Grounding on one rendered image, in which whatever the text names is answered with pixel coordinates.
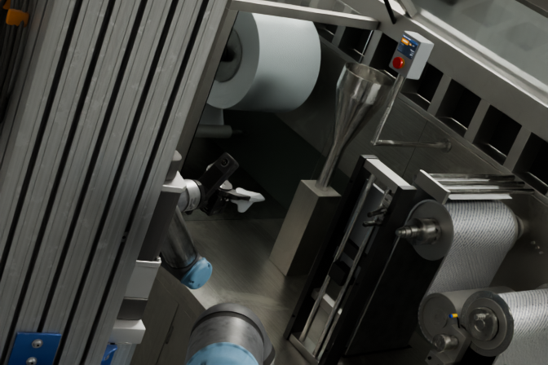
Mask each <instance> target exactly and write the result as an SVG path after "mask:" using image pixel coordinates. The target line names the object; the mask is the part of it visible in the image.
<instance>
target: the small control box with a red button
mask: <svg viewBox="0 0 548 365"><path fill-rule="evenodd" d="M433 46H434V44H433V43H432V42H430V41H429V40H427V39H425V38H424V37H423V36H421V35H420V34H418V33H414V32H409V31H404V32H403V33H402V36H401V38H400V41H399V43H398V45H397V47H396V50H395V53H394V55H393V57H392V59H391V62H390V64H389V67H390V68H392V69H394V70H395V71H396V72H398V73H399V74H400V75H402V76H403V77H405V78H409V79H419V77H420V76H421V74H422V70H423V69H424V67H425V64H426V62H427V60H428V57H429V55H430V53H431V50H432V48H433Z"/></svg>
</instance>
